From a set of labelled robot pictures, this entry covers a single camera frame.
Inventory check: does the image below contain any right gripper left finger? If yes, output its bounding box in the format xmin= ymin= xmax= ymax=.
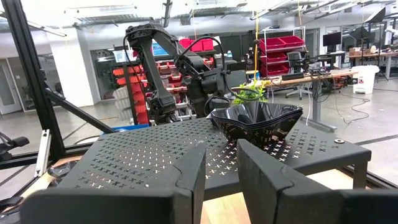
xmin=20 ymin=141 xmax=208 ymax=224

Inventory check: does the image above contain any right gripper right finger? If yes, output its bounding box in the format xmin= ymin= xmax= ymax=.
xmin=236 ymin=138 xmax=398 ymax=224

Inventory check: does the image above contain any leaf-shaped black plate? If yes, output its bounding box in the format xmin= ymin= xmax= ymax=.
xmin=46 ymin=160 xmax=78 ymax=180

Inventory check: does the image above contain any green plant in white pot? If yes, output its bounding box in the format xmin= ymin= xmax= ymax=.
xmin=232 ymin=79 xmax=271 ymax=105

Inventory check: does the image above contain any black perforated metal shelf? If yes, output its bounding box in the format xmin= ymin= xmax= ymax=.
xmin=57 ymin=116 xmax=373 ymax=202

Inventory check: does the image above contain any rack with orange bins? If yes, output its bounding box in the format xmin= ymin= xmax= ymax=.
xmin=111 ymin=37 xmax=217 ymax=125

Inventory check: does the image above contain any blue plastic bin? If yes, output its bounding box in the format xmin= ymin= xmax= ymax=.
xmin=110 ymin=123 xmax=150 ymax=132

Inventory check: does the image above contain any wooden work desk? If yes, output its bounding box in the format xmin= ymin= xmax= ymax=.
xmin=242 ymin=70 xmax=359 ymax=132

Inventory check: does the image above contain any white trash bin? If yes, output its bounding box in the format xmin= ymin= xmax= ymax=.
xmin=351 ymin=64 xmax=381 ymax=95

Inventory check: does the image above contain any black background monitor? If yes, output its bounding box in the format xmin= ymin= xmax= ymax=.
xmin=322 ymin=30 xmax=343 ymax=47

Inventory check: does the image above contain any yellow hanging cable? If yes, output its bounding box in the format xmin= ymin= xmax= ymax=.
xmin=253 ymin=12 xmax=261 ymax=82

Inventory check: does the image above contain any wire rack with red bins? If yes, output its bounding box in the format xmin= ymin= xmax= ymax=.
xmin=257 ymin=26 xmax=307 ymax=78

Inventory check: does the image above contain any silver aluminium bracket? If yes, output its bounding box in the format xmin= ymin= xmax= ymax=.
xmin=34 ymin=129 xmax=52 ymax=178

